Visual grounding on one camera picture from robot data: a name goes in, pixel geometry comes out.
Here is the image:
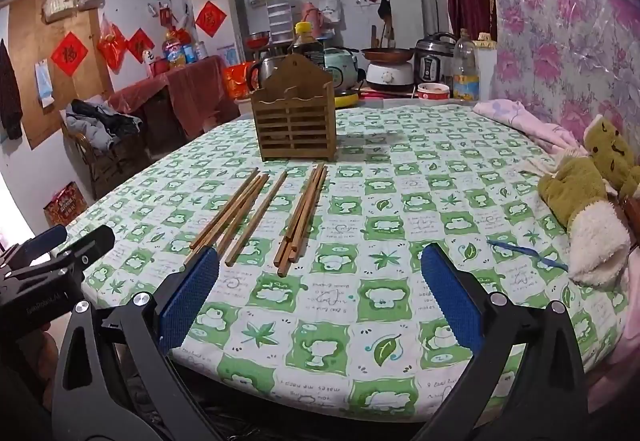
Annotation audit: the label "red and white bowl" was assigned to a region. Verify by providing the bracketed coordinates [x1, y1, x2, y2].
[416, 82, 452, 101]

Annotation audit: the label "dark sauce bottle yellow cap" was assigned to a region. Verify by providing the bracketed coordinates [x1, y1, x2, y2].
[287, 21, 326, 67]

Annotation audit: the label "wooden chopstick holder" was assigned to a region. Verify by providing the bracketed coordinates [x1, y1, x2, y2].
[250, 54, 338, 163]

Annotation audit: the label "steel electric pressure cooker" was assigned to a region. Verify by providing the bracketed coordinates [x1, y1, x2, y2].
[415, 32, 458, 87]

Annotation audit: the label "beige hanging handbag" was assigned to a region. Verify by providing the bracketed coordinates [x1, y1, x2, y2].
[41, 0, 78, 24]

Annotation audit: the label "floral plastic wall sheet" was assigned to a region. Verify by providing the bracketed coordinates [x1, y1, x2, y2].
[485, 0, 640, 142]

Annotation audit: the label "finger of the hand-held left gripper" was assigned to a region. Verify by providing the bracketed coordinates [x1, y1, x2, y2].
[52, 224, 116, 268]
[21, 223, 68, 259]

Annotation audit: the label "white electric cooker base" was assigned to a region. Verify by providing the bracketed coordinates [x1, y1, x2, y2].
[365, 60, 416, 93]

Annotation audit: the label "clear plastic bottle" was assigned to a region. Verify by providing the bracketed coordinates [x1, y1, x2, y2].
[452, 28, 481, 102]

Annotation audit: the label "red cloth covered table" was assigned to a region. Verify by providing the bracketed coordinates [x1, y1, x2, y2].
[107, 55, 241, 142]

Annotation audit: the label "wooden chair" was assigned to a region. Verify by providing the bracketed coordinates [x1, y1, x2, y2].
[62, 121, 146, 202]

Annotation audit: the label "yellow cooking oil bottle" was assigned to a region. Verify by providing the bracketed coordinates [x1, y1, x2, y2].
[162, 30, 187, 68]

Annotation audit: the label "white fridge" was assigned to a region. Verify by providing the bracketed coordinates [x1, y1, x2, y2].
[187, 0, 246, 67]

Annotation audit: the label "stainless steel kettle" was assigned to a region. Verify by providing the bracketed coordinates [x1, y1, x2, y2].
[248, 56, 286, 94]

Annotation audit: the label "red diamond paper poster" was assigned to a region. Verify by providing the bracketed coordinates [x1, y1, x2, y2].
[195, 0, 228, 38]
[126, 28, 155, 63]
[50, 32, 90, 77]

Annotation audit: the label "red gift box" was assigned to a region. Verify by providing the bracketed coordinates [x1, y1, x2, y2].
[43, 181, 91, 228]

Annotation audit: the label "pink thermos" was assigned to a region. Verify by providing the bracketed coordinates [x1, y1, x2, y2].
[300, 1, 323, 27]

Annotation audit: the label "blue cord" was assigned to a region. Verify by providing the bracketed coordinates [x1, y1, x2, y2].
[486, 237, 571, 272]

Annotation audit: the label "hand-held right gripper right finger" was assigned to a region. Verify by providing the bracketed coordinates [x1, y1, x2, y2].
[412, 242, 591, 441]

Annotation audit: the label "stacked grey container tower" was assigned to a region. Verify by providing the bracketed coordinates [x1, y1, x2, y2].
[265, 0, 293, 44]

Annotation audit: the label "pile of grey jackets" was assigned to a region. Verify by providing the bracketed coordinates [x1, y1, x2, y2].
[65, 98, 143, 152]

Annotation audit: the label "dark hanging garment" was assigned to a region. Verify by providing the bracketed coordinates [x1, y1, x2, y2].
[0, 38, 25, 141]

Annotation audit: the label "green frog plush toy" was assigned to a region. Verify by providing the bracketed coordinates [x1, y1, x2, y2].
[537, 115, 640, 289]

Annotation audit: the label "teal rice cooker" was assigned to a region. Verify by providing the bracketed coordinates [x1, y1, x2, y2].
[324, 47, 360, 89]

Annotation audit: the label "orange bag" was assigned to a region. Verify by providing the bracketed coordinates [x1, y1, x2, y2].
[222, 62, 256, 99]

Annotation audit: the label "pink floral pillow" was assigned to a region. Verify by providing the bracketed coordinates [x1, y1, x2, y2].
[472, 98, 586, 157]

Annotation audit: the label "bunch of wooden chopsticks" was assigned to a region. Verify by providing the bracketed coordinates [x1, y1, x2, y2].
[184, 164, 329, 278]

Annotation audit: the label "red hanging plastic bag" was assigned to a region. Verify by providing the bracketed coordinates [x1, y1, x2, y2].
[97, 16, 128, 74]

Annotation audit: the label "copper frying pan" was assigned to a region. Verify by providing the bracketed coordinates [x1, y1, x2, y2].
[360, 46, 416, 63]

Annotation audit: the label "green checked bed sheet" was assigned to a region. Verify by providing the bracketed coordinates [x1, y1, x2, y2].
[65, 104, 636, 417]

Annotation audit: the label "yellow small frying pan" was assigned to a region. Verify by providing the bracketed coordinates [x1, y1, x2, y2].
[334, 88, 361, 109]

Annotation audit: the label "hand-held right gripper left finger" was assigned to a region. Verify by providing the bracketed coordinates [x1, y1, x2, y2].
[52, 246, 226, 441]

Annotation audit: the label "brown wooden board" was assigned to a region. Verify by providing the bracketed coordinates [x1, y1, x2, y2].
[7, 0, 118, 149]

